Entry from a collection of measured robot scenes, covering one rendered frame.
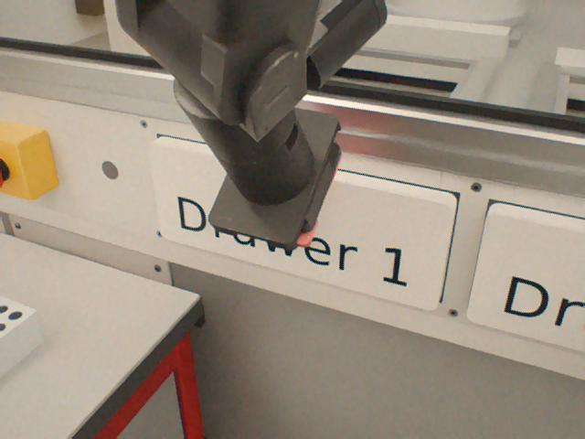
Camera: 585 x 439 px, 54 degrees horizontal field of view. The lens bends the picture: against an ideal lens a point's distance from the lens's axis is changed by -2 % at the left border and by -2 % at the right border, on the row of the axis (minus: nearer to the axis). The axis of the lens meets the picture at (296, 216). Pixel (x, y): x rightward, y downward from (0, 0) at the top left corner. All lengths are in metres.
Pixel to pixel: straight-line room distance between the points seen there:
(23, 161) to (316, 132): 0.36
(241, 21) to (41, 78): 0.47
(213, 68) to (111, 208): 0.46
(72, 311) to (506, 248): 0.43
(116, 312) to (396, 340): 0.29
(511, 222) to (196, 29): 0.30
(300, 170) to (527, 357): 0.29
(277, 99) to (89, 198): 0.45
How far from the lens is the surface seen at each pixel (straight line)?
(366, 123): 0.47
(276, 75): 0.25
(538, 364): 0.57
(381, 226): 0.49
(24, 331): 0.59
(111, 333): 0.60
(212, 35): 0.22
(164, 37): 0.26
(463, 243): 0.50
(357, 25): 0.34
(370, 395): 0.67
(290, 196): 0.38
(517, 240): 0.47
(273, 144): 0.33
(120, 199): 0.66
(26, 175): 0.68
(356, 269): 0.52
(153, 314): 0.61
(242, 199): 0.40
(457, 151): 0.46
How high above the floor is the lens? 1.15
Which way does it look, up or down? 31 degrees down
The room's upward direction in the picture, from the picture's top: straight up
